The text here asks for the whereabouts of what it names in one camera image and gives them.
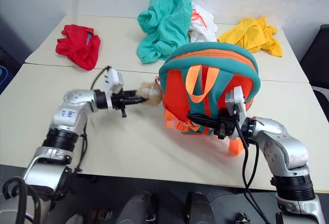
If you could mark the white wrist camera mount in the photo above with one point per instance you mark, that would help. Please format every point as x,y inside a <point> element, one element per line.
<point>113,78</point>
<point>237,96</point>

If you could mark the red crumpled cloth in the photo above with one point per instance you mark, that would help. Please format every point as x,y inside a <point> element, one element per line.
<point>77,46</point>

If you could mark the white crumpled cloth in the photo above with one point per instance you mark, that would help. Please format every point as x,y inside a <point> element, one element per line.
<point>203,31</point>

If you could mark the teal green crumpled cloth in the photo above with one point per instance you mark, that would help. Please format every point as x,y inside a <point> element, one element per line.
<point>164,28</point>

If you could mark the blue bin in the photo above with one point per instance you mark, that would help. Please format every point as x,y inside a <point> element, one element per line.
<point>5,80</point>

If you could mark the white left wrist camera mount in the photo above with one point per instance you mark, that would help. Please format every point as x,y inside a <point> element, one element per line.
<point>113,78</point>

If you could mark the small beige cloth item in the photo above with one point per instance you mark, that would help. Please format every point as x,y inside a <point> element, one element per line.
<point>151,94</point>

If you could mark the dark rounded shape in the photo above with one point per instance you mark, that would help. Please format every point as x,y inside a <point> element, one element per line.
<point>136,208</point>
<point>200,208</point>

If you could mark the dark chair seat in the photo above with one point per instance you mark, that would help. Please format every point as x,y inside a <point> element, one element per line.
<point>322,100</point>

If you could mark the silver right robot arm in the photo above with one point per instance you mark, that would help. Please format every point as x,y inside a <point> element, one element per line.
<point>282,141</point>

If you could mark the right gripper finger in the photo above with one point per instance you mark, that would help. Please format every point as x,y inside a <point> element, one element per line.
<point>209,126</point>
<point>205,119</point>

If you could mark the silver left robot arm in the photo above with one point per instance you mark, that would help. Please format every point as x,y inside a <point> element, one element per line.
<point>74,100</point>

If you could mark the orange and teal backpack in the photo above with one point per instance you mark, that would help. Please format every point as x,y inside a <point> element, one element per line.
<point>177,98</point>

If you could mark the yellow crumpled cloth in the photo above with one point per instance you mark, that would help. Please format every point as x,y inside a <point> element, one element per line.
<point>252,36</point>

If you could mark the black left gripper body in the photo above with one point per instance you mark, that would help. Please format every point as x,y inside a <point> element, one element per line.
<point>118,101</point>

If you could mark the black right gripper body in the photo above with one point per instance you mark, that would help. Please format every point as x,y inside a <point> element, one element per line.
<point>227,127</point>

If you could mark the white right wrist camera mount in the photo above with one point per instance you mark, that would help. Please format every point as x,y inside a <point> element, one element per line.
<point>237,96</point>

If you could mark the black chair backrest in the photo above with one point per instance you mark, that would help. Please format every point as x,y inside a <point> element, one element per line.
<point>317,54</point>

